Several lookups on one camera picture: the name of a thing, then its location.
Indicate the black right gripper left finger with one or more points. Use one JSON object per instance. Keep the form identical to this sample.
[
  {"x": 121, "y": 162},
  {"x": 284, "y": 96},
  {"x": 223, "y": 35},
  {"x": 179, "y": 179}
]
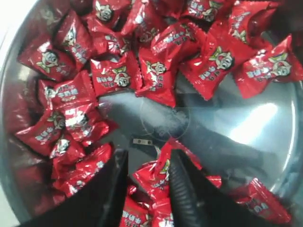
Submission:
[{"x": 99, "y": 203}]

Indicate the red candy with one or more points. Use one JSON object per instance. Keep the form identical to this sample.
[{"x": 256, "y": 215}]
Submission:
[
  {"x": 153, "y": 176},
  {"x": 272, "y": 64},
  {"x": 260, "y": 201},
  {"x": 221, "y": 54}
]

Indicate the round steel bowl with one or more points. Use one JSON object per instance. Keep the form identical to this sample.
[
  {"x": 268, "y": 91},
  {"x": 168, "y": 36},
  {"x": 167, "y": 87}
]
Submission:
[{"x": 238, "y": 138}]

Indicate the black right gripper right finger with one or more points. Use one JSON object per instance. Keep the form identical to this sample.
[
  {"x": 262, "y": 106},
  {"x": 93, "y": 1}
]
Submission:
[{"x": 196, "y": 202}]

